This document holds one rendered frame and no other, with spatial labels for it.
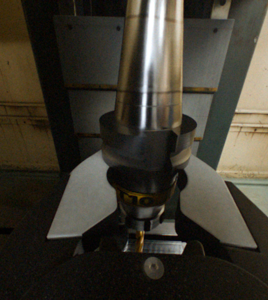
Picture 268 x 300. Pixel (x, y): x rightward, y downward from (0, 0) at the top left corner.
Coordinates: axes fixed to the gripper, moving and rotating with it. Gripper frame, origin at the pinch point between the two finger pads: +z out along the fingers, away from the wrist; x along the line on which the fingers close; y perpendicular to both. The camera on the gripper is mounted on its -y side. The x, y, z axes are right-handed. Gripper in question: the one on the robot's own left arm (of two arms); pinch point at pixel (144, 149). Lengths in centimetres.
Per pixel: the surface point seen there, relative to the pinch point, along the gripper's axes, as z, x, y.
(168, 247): 7.2, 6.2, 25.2
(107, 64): 41.3, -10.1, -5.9
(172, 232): 16.7, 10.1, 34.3
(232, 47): 46, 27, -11
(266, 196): 67, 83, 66
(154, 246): 7.1, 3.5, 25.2
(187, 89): 41.0, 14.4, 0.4
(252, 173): 81, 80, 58
